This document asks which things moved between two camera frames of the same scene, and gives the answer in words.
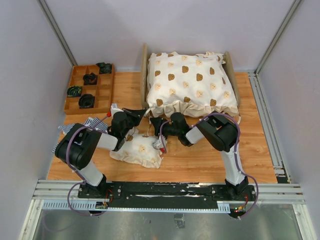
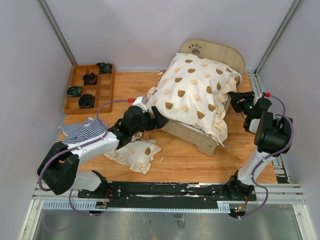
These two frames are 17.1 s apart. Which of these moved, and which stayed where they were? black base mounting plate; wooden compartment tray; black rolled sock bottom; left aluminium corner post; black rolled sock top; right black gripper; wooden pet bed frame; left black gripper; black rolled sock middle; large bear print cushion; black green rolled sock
Moved: left black gripper; right black gripper; wooden pet bed frame; large bear print cushion
Stayed: black base mounting plate; left aluminium corner post; black rolled sock bottom; wooden compartment tray; black green rolled sock; black rolled sock top; black rolled sock middle
